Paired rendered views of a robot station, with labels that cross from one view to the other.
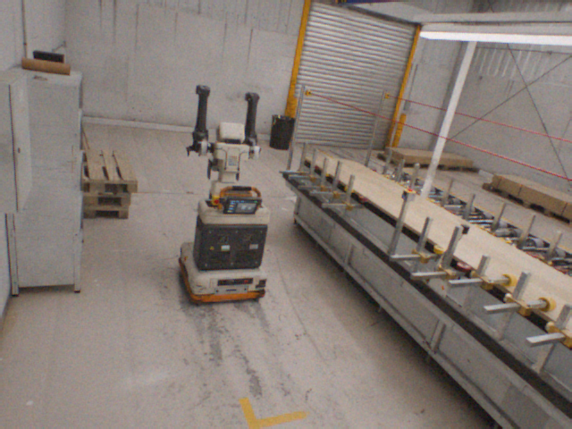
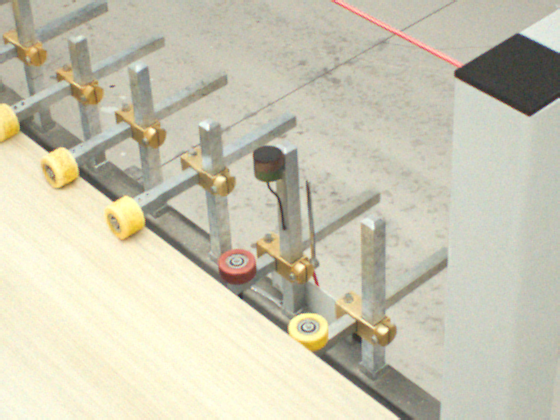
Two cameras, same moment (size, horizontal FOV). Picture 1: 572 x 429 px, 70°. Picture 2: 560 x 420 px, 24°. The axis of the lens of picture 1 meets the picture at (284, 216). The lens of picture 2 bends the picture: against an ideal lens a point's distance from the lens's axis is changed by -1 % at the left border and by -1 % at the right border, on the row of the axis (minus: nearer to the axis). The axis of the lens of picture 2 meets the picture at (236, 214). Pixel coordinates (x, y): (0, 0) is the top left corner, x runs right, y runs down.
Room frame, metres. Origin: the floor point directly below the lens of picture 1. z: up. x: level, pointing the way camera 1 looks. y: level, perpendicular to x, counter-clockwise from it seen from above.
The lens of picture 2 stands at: (4.56, -1.60, 2.83)
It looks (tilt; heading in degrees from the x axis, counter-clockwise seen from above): 40 degrees down; 169
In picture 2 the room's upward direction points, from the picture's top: 5 degrees counter-clockwise
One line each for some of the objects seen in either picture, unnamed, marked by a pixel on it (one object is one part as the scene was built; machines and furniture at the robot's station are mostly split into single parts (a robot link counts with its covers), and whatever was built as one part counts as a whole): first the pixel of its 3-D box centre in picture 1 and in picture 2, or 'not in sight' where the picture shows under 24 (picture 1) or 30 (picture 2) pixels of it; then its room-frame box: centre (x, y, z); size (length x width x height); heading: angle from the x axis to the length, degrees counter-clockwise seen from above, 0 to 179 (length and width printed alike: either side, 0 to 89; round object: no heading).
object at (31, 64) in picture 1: (46, 66); not in sight; (3.04, 1.90, 1.59); 0.30 x 0.08 x 0.08; 117
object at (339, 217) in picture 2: (438, 275); (306, 239); (2.38, -1.04, 0.84); 0.43 x 0.03 x 0.04; 117
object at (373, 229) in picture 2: (420, 248); (373, 307); (2.67, -0.98, 0.89); 0.04 x 0.04 x 0.48; 27
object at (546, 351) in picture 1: (550, 344); (89, 115); (1.78, -1.43, 0.86); 0.04 x 0.04 x 0.48; 27
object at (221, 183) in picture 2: (481, 280); (208, 173); (2.20, -1.21, 0.95); 0.14 x 0.06 x 0.05; 27
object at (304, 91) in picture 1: (298, 130); not in sight; (4.75, 0.02, 1.20); 0.15 x 0.12 x 1.00; 27
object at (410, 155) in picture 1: (429, 156); not in sight; (10.68, -3.41, 0.23); 2.41 x 0.77 x 0.17; 118
